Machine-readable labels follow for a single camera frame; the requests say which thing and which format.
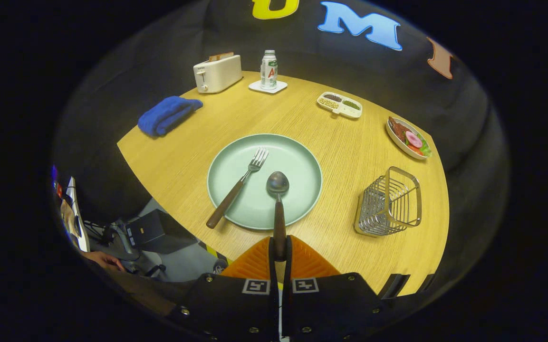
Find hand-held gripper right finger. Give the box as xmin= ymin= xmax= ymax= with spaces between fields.
xmin=281 ymin=235 xmax=388 ymax=342

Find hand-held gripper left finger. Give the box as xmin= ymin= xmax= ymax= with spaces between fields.
xmin=167 ymin=236 xmax=280 ymax=342

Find fork with wooden handle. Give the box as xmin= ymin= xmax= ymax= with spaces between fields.
xmin=206 ymin=147 xmax=269 ymax=229

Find spoon with wooden handle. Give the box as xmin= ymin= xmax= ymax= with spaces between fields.
xmin=266 ymin=171 xmax=290 ymax=262

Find black box under table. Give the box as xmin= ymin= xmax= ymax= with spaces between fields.
xmin=125 ymin=209 xmax=198 ymax=254

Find pale green plate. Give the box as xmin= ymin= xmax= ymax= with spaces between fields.
xmin=207 ymin=133 xmax=323 ymax=231

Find white plate of food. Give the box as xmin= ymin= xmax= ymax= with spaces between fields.
xmin=386 ymin=116 xmax=433 ymax=160

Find white divided dish of beans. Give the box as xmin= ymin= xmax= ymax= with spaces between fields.
xmin=317 ymin=92 xmax=363 ymax=119

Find brown meat pieces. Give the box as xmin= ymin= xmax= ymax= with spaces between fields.
xmin=389 ymin=117 xmax=412 ymax=142

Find display screen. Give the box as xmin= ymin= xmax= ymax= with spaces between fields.
xmin=58 ymin=176 xmax=90 ymax=252

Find blue folded towel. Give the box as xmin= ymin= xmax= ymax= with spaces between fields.
xmin=137 ymin=96 xmax=203 ymax=138

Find white square coaster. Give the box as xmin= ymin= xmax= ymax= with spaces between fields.
xmin=248 ymin=80 xmax=288 ymax=95

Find white bottle with red label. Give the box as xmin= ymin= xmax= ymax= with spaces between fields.
xmin=260 ymin=50 xmax=278 ymax=90

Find white toaster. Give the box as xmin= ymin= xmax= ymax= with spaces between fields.
xmin=193 ymin=54 xmax=243 ymax=94

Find metal wire basket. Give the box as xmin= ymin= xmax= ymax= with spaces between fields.
xmin=354 ymin=166 xmax=422 ymax=237

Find black floor cables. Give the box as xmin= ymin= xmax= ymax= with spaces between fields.
xmin=84 ymin=220 xmax=129 ymax=250

